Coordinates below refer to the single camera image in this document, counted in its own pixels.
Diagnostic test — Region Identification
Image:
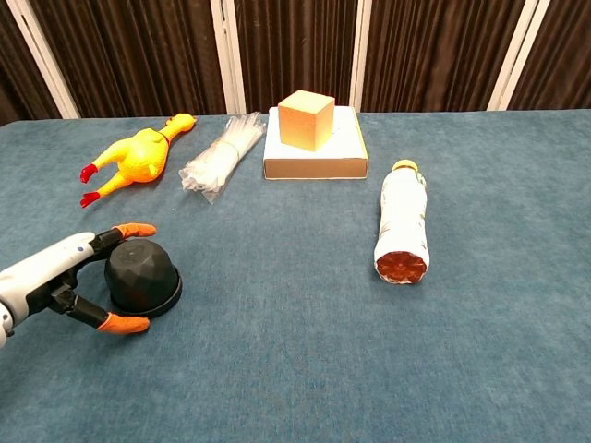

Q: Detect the blue table cloth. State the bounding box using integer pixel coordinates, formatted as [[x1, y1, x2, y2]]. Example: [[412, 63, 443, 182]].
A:
[[0, 108, 591, 443]]

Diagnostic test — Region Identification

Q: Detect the yellow rubber chicken toy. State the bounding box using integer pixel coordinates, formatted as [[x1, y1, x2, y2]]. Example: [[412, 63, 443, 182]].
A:
[[78, 113, 198, 210]]

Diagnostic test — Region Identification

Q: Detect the tan foam cube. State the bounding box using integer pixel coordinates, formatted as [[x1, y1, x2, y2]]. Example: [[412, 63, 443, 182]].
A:
[[277, 90, 335, 152]]

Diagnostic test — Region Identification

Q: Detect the clear plastic straw bundle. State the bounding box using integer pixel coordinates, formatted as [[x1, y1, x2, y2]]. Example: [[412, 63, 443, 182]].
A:
[[178, 111, 269, 205]]

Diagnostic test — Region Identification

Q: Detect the white labelled drink bottle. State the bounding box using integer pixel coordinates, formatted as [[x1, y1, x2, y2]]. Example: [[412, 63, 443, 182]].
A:
[[372, 159, 431, 286]]

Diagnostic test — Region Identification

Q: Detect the black faceted dome object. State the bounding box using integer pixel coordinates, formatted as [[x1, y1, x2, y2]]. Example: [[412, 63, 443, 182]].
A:
[[103, 239, 183, 319]]

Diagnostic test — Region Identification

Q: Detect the flat white cardboard box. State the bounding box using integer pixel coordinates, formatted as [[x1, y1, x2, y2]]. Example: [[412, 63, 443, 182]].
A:
[[262, 106, 370, 182]]

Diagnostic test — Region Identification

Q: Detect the dark brown curtain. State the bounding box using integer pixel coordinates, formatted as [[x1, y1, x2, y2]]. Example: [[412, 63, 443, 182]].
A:
[[0, 0, 591, 126]]

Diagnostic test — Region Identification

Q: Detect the white frame post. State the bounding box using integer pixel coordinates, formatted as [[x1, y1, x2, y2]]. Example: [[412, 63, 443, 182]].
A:
[[5, 0, 82, 120], [487, 0, 540, 112], [210, 0, 247, 115], [348, 0, 374, 114]]

